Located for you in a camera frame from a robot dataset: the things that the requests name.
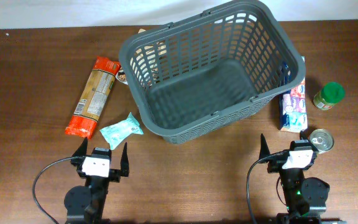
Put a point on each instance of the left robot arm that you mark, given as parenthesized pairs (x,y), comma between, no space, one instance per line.
(85,203)

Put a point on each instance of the orange spaghetti packet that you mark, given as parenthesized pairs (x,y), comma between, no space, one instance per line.
(93,98)

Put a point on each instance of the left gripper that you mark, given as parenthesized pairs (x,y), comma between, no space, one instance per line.
(115,173)

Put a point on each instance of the silver tin can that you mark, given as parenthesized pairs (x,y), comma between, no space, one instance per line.
(322,139)

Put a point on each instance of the mint green wipes packet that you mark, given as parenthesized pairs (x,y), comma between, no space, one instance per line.
(116,133)

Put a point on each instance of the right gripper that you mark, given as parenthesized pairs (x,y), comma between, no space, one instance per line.
(276,165)

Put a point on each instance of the green lidded glass jar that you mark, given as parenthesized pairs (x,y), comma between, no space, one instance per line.
(331,94)

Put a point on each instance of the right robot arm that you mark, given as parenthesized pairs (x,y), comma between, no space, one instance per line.
(304,198)

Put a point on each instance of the beige paper snack bag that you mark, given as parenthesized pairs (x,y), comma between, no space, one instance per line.
(150,53)

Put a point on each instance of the grey plastic shopping basket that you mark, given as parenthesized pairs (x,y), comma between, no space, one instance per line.
(221,66)

